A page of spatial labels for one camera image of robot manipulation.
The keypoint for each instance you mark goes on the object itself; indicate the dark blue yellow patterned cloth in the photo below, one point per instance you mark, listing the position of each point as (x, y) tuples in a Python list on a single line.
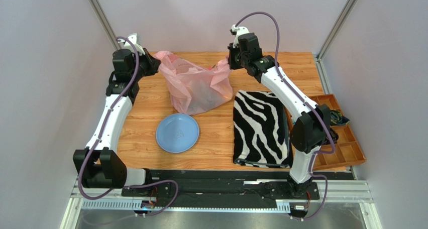
[(337, 118)]

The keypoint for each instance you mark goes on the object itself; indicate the pink peach-print plastic bag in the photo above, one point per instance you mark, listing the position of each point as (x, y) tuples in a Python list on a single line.
[(195, 89)]

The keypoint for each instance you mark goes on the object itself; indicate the blue plate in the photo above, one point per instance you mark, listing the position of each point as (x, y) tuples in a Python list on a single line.
[(177, 133)]

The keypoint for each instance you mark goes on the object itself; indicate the left aluminium frame post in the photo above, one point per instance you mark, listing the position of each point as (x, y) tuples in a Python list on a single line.
[(98, 10)]

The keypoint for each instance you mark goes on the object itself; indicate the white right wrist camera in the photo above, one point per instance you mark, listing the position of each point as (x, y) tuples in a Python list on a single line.
[(237, 32)]

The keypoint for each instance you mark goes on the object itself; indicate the aluminium frame rail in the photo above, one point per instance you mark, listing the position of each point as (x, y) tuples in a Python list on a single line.
[(345, 12)]

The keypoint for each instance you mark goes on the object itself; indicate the dark brown patterned cloth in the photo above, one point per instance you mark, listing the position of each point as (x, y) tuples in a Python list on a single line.
[(334, 135)]

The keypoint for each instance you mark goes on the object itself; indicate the wooden compartment tray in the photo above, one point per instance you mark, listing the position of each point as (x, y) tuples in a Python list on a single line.
[(348, 151)]

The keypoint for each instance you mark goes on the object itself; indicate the black white zebra towel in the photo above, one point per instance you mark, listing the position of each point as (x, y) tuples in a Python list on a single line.
[(261, 135)]

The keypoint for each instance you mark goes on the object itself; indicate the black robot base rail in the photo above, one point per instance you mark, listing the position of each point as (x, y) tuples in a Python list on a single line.
[(221, 189)]

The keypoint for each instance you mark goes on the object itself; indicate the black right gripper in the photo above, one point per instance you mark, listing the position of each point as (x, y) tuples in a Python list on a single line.
[(232, 60)]

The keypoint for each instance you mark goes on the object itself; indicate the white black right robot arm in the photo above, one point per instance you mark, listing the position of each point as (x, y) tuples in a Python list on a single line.
[(311, 120)]

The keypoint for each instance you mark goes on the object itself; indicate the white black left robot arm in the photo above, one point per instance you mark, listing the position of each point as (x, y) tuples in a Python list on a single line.
[(98, 164)]

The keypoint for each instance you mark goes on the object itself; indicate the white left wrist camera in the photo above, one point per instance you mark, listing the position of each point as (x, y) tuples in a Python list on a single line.
[(134, 39)]

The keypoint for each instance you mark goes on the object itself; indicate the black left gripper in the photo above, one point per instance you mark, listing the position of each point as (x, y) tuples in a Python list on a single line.
[(152, 63)]

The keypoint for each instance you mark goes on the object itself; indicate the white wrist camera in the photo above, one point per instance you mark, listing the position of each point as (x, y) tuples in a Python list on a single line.
[(237, 32), (134, 39)]

